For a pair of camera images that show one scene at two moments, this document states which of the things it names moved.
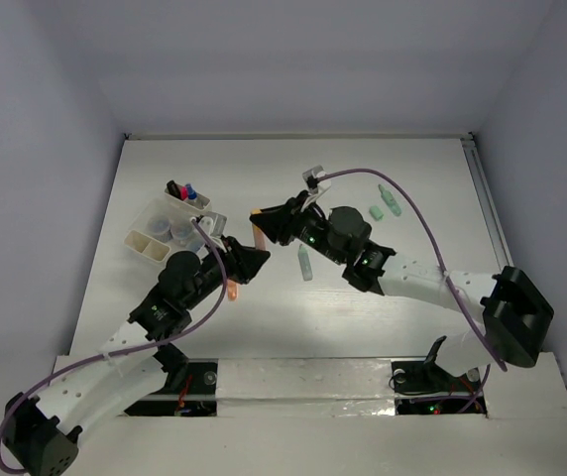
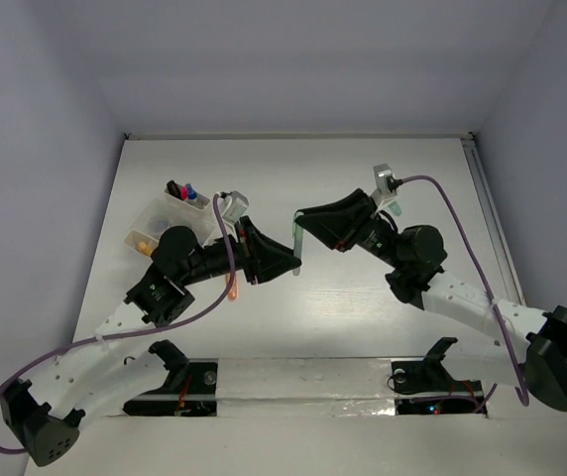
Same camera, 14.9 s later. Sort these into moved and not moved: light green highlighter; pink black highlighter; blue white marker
Moved: light green highlighter
Not moved: pink black highlighter; blue white marker
